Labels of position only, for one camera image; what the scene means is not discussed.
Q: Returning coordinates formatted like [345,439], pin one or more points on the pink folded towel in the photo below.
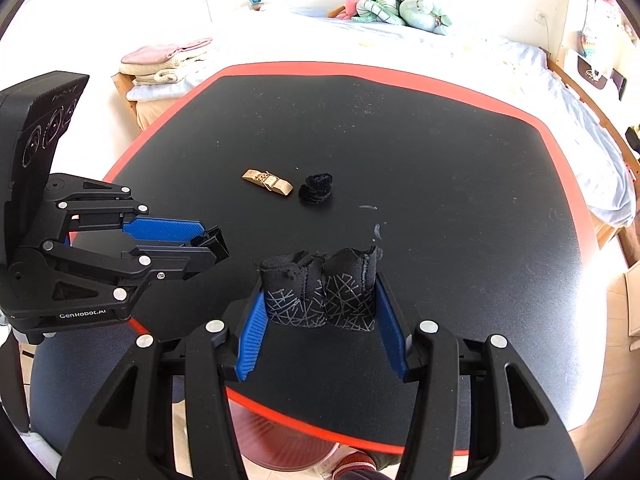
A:
[165,51]

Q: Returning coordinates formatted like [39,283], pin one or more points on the pink plastic basin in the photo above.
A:
[280,445]

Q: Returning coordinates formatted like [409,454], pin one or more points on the cream folded towel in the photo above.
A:
[162,78]
[165,66]

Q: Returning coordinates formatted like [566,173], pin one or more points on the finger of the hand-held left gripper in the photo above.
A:
[150,262]
[165,229]

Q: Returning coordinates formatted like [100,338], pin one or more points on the green striped plush doll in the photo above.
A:
[377,10]

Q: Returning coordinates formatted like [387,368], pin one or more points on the small blue clock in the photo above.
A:
[255,2]

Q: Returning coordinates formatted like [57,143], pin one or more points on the white wall outlet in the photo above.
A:
[541,16]

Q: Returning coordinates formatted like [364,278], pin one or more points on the rainbow heart bag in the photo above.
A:
[590,41]

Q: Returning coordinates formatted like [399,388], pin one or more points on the white bag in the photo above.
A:
[590,72]

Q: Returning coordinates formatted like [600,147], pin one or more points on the teal plush bear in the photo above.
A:
[425,12]

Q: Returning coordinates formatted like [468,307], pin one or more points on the black patterned sock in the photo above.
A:
[345,300]

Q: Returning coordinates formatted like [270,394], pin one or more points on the person's right leg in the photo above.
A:
[352,466]

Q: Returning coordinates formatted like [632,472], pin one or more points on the black table red edge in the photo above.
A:
[550,110]

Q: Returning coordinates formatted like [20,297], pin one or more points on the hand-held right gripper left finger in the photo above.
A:
[252,335]

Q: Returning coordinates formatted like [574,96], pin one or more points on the small black plastic piece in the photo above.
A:
[216,245]

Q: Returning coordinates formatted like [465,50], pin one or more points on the small black cloth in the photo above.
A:
[316,189]

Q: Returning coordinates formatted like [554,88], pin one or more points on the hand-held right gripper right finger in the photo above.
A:
[392,330]

